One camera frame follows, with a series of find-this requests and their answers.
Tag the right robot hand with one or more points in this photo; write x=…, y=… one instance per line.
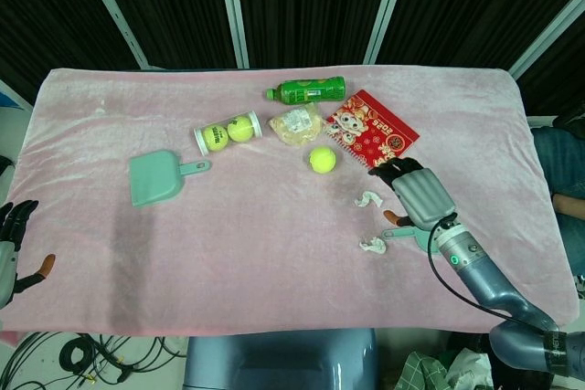
x=422, y=198

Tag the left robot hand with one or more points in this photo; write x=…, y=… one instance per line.
x=7, y=266

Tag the small teal brush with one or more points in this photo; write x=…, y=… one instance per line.
x=402, y=235

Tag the white paper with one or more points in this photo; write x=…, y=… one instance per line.
x=374, y=246
x=365, y=199

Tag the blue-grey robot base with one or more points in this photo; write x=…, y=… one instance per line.
x=274, y=362

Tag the red spiral notebook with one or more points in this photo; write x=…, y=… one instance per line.
x=384, y=129

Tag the loose yellow tennis ball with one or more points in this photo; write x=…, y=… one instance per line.
x=322, y=160

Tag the person in blue jeans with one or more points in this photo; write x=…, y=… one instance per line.
x=560, y=157

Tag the clear snack bag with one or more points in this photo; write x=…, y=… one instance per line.
x=294, y=127

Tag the green plastic bottle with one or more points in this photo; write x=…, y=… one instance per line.
x=311, y=90

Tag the pink fleece tablecloth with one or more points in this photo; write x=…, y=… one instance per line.
x=274, y=248

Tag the teal dustpan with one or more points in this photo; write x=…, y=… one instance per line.
x=153, y=177

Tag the green checkered cloth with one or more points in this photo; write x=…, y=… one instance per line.
x=418, y=374

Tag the crumpled white cloth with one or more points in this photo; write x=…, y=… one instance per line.
x=468, y=369

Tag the plain tubed tennis ball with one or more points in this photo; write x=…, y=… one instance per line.
x=240, y=130

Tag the tennis ball with black print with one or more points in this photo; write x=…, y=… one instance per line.
x=215, y=138

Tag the black pleated curtain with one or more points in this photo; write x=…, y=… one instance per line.
x=311, y=6

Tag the clear tennis ball tube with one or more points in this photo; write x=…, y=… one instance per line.
x=199, y=141

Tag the white frame post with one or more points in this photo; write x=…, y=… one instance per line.
x=548, y=29
x=234, y=11
x=388, y=6
x=114, y=15

